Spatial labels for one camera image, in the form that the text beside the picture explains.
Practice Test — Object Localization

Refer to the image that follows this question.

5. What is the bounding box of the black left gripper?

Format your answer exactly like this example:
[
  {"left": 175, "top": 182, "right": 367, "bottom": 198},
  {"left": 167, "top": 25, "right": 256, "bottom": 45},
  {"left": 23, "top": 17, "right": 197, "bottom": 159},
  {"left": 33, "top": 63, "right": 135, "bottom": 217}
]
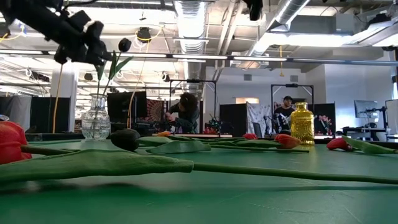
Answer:
[{"left": 46, "top": 11, "right": 113, "bottom": 66}]

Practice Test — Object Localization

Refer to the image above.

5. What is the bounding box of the black artificial tulip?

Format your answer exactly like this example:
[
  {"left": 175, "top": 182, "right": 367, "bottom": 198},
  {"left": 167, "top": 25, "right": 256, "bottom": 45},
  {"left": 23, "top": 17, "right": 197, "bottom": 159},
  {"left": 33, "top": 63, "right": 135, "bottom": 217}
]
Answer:
[
  {"left": 94, "top": 37, "right": 135, "bottom": 138},
  {"left": 110, "top": 128, "right": 310, "bottom": 154}
]

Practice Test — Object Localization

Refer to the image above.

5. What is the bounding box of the ribbed clear glass vase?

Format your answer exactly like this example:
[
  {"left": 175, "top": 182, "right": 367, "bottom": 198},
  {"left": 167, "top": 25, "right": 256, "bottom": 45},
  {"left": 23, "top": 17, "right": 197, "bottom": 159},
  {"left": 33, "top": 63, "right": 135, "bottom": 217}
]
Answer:
[{"left": 80, "top": 93, "right": 112, "bottom": 140}]

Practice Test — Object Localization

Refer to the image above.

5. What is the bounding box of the yellow glass vase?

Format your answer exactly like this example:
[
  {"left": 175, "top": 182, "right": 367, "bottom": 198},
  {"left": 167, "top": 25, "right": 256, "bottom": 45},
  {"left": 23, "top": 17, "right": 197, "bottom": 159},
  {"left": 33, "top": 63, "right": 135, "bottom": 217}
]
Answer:
[{"left": 289, "top": 101, "right": 315, "bottom": 146}]

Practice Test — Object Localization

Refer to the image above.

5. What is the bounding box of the overhead light bar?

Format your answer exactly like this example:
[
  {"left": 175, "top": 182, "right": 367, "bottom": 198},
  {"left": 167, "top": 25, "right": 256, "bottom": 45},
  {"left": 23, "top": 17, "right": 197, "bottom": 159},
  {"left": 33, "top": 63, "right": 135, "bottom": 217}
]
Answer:
[{"left": 0, "top": 48, "right": 398, "bottom": 67}]

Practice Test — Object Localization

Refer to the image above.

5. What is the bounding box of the black partition panel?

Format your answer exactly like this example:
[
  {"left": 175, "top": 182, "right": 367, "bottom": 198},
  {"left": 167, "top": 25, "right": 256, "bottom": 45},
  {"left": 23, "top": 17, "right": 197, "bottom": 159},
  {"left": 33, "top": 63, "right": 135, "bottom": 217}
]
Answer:
[
  {"left": 312, "top": 103, "right": 336, "bottom": 138},
  {"left": 30, "top": 96, "right": 71, "bottom": 134},
  {"left": 220, "top": 103, "right": 248, "bottom": 138}
]

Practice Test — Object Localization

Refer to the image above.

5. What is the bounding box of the grey curtain panel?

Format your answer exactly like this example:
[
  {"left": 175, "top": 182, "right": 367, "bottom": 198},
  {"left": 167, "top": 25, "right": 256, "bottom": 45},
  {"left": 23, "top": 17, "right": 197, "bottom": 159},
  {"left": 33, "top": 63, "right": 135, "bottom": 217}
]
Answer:
[{"left": 0, "top": 95, "right": 32, "bottom": 130}]

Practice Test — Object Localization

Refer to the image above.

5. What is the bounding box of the person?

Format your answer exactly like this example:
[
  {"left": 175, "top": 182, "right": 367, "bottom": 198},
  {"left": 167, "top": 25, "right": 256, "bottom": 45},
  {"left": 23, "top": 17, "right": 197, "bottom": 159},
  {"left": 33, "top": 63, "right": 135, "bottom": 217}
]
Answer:
[
  {"left": 164, "top": 92, "right": 200, "bottom": 134},
  {"left": 272, "top": 95, "right": 295, "bottom": 135}
]

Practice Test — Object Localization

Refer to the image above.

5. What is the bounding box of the white patterned cloth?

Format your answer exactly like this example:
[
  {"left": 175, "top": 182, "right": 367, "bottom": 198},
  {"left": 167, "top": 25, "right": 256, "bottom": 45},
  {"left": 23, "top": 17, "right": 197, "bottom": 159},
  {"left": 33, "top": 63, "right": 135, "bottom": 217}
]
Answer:
[{"left": 247, "top": 103, "right": 272, "bottom": 138}]

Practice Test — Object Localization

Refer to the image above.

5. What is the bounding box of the computer monitor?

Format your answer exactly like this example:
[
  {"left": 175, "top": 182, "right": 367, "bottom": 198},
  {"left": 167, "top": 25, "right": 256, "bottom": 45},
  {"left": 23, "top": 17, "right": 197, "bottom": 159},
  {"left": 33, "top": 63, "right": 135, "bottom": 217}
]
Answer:
[
  {"left": 354, "top": 100, "right": 379, "bottom": 119},
  {"left": 385, "top": 99, "right": 398, "bottom": 135}
]

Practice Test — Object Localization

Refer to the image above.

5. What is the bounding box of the black office desk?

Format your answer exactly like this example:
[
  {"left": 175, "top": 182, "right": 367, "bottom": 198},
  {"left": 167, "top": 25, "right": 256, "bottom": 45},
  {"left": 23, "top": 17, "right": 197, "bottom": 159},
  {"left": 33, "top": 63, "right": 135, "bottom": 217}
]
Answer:
[{"left": 341, "top": 126, "right": 398, "bottom": 141}]

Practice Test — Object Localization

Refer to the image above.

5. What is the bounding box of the green table mat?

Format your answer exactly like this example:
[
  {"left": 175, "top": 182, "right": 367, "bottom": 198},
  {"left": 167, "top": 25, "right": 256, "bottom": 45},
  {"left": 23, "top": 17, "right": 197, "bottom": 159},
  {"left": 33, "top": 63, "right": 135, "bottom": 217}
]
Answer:
[{"left": 0, "top": 138, "right": 398, "bottom": 224}]

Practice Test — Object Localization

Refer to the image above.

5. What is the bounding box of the silver ceiling ventilation duct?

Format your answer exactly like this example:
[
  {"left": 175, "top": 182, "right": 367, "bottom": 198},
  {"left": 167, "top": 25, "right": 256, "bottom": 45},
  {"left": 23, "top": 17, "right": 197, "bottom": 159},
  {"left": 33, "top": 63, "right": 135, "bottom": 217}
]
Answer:
[
  {"left": 173, "top": 0, "right": 208, "bottom": 91},
  {"left": 239, "top": 0, "right": 312, "bottom": 70}
]

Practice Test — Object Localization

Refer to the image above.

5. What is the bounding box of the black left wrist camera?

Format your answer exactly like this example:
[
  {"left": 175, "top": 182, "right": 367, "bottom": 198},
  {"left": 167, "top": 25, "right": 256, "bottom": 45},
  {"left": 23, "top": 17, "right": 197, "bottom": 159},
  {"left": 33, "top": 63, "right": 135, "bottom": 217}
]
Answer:
[{"left": 67, "top": 10, "right": 94, "bottom": 32}]

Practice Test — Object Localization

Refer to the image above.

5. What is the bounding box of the yellow cable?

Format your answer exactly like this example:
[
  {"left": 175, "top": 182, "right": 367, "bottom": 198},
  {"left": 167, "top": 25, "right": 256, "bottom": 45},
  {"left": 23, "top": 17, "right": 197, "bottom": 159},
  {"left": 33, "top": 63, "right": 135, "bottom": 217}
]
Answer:
[
  {"left": 52, "top": 63, "right": 65, "bottom": 134},
  {"left": 126, "top": 40, "right": 149, "bottom": 130}
]

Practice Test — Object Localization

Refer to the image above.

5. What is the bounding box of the patterned wall tapestry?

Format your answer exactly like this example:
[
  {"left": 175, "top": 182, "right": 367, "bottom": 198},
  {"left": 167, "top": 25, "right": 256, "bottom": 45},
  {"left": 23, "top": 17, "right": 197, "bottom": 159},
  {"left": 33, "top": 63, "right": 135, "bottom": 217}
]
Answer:
[{"left": 146, "top": 98, "right": 165, "bottom": 123}]

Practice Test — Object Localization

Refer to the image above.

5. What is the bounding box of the black rig frame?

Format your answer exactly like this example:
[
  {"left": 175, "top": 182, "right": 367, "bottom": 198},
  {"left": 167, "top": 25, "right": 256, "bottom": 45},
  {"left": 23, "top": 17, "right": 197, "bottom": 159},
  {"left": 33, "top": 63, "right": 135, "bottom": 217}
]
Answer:
[
  {"left": 169, "top": 79, "right": 218, "bottom": 125},
  {"left": 271, "top": 83, "right": 315, "bottom": 105}
]

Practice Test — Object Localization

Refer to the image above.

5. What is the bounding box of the black aluminium table frame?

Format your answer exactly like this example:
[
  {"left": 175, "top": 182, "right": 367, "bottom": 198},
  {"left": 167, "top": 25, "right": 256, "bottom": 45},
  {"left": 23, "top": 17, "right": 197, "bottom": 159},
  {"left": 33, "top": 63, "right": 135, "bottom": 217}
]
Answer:
[{"left": 24, "top": 133, "right": 398, "bottom": 147}]

